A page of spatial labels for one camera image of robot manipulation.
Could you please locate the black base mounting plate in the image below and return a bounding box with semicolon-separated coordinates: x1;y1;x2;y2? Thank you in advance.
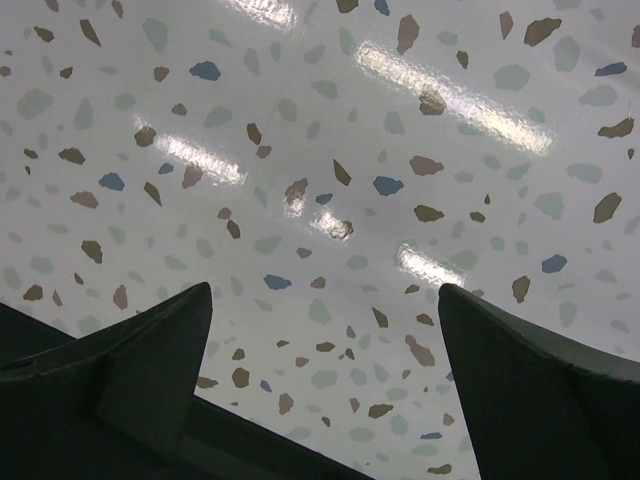
0;299;376;480

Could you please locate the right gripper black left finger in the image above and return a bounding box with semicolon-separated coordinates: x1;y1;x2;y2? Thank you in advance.
1;282;212;479

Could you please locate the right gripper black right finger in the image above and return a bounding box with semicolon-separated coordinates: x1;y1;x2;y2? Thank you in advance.
438;284;639;479

